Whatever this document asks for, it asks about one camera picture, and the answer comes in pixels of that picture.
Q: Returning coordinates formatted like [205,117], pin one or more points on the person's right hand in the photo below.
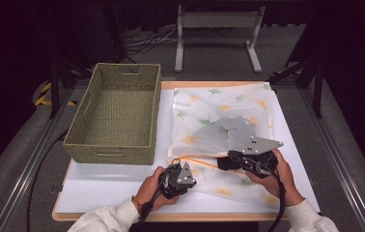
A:
[280,180]

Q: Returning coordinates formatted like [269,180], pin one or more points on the black metal stand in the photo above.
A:
[317,87]
[54,87]

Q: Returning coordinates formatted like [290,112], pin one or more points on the person's left hand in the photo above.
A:
[150,190]

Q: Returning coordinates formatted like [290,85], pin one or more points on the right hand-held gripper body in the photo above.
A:
[258,158]

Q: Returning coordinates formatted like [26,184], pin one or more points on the grey metal stand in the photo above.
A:
[217,20]

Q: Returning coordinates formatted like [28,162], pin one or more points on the green woven basket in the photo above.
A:
[116,106]

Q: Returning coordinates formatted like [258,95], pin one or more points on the yellow black hazard tape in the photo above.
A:
[42,96]

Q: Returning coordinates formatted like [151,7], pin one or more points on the white table mat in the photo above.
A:
[106,187]

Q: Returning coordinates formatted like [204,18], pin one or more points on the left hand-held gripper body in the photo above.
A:
[182,182]

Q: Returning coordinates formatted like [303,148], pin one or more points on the aluminium rail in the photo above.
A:
[335,154]
[32,161]

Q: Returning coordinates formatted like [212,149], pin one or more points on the leaf print storage bag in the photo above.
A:
[196,109]

